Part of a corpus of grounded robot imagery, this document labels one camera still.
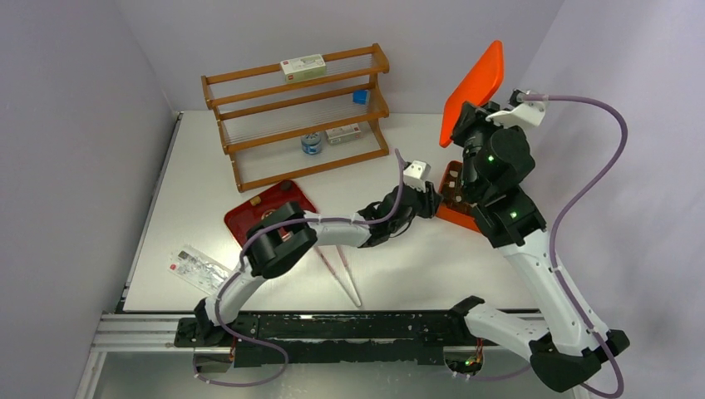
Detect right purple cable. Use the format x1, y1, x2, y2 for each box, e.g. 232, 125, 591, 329
454, 93, 629, 399

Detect wooden three-tier shelf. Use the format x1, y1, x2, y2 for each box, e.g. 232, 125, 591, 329
200, 43, 390, 193

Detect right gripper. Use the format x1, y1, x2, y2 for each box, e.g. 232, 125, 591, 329
450, 101, 520, 197

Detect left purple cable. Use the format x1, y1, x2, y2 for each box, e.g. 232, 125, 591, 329
192, 148, 409, 387

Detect orange box lid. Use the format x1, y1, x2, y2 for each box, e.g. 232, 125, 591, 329
439, 40, 505, 148

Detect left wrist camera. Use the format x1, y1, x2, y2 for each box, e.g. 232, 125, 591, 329
402, 160, 431, 193

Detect blue cube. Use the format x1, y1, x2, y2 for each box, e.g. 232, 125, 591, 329
352, 90, 370, 105

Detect white red small box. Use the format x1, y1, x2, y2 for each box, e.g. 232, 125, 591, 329
324, 124, 362, 145

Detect orange compartment box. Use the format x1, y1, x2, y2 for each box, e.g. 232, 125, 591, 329
436, 160, 480, 233

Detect pink tongs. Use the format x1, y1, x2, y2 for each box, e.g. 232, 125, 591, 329
313, 245, 362, 308

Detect blue lidded jar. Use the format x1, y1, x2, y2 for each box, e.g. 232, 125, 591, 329
300, 132, 323, 155

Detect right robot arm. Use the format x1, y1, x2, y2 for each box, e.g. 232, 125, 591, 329
448, 101, 630, 392

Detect dark red tray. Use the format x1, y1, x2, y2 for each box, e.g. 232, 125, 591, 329
224, 180, 318, 246

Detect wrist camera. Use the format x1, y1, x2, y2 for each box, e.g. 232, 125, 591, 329
485, 90, 548, 131
402, 160, 431, 193

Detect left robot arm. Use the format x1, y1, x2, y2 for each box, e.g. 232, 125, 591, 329
194, 182, 442, 346

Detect black base frame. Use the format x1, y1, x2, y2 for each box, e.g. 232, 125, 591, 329
174, 309, 494, 367

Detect clear plastic bag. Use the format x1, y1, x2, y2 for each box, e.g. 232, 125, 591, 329
169, 245, 231, 295

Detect purple cable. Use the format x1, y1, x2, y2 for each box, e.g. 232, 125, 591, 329
192, 148, 409, 387
454, 93, 629, 399

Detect white green box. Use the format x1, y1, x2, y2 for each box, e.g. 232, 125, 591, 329
279, 54, 327, 84

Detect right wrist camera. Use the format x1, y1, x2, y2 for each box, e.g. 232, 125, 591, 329
485, 90, 548, 131

